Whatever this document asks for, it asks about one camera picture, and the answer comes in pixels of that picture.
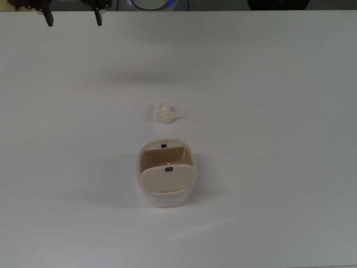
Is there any white paper trash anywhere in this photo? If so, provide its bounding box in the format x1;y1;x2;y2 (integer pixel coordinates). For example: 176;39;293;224
156;102;180;125

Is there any small white lidded bin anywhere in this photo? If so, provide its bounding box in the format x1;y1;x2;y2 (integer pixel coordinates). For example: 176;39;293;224
137;138;199;208

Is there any dark round object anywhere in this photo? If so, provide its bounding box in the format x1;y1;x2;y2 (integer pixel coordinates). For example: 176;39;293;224
246;0;311;12

